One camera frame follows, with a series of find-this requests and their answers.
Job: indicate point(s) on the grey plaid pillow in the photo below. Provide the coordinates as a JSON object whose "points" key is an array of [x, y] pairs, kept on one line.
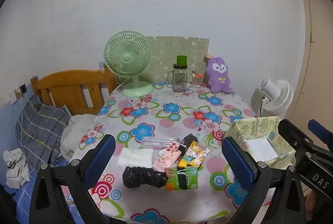
{"points": [[39, 130]]}

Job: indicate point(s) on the black socks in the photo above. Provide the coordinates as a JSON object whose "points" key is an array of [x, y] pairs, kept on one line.
{"points": [[143, 177]]}

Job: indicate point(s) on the brown cardboard scrap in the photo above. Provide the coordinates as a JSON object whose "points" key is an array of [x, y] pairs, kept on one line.
{"points": [[208, 56]]}

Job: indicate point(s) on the pink socks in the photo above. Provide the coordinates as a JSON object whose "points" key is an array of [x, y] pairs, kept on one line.
{"points": [[166, 159]]}

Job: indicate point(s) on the beige door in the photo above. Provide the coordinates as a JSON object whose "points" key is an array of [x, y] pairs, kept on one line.
{"points": [[320, 57]]}

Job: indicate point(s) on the green desk fan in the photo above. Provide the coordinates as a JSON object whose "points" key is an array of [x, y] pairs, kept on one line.
{"points": [[127, 57]]}

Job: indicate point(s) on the glass mug with green lid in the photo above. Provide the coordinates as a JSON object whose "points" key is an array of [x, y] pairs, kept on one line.
{"points": [[179, 78]]}

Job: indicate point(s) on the yellow cartoon socks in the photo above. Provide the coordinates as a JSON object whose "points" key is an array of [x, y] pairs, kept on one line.
{"points": [[193, 153]]}

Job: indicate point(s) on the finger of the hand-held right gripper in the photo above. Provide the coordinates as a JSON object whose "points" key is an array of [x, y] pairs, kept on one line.
{"points": [[294, 138], [321, 131]]}

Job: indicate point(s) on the purple plush bunny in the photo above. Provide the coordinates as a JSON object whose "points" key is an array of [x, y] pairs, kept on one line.
{"points": [[218, 78]]}

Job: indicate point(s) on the green patterned board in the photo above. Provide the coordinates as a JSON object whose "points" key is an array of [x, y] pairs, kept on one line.
{"points": [[166, 49]]}

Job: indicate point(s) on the black wall socket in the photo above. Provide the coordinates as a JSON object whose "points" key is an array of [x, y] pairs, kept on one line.
{"points": [[23, 88]]}

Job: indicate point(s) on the blue checked bedsheet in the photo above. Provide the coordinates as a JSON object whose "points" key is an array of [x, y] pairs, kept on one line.
{"points": [[26, 198]]}

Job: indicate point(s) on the crumpled white cloth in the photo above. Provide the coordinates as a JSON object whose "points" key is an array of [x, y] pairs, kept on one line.
{"points": [[15, 169]]}

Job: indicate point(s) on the yellow fabric storage box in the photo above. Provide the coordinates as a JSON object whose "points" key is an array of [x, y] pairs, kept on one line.
{"points": [[249, 127]]}

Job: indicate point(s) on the clear plastic pack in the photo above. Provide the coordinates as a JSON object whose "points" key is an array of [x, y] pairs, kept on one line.
{"points": [[156, 142]]}

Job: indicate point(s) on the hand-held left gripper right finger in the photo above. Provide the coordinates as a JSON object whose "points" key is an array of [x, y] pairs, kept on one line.
{"points": [[239, 166]]}

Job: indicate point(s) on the small jar with orange lid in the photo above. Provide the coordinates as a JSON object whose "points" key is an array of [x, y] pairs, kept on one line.
{"points": [[197, 81]]}

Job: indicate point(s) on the dark grey sock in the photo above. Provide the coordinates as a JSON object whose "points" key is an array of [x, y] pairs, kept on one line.
{"points": [[188, 138]]}

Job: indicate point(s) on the white fan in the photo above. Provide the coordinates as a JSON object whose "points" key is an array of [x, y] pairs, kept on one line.
{"points": [[275, 99]]}

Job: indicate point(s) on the person's right hand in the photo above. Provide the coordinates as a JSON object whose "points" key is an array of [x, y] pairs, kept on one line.
{"points": [[310, 205]]}

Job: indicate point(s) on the wooden bed headboard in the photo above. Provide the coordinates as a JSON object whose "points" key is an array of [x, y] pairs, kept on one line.
{"points": [[65, 81]]}

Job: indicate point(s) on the white socks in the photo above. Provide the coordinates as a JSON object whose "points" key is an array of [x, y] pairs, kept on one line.
{"points": [[135, 157]]}

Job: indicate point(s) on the green socks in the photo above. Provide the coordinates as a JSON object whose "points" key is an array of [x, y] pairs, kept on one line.
{"points": [[192, 179]]}

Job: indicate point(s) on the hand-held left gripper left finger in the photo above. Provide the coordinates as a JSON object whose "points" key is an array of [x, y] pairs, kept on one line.
{"points": [[100, 159]]}

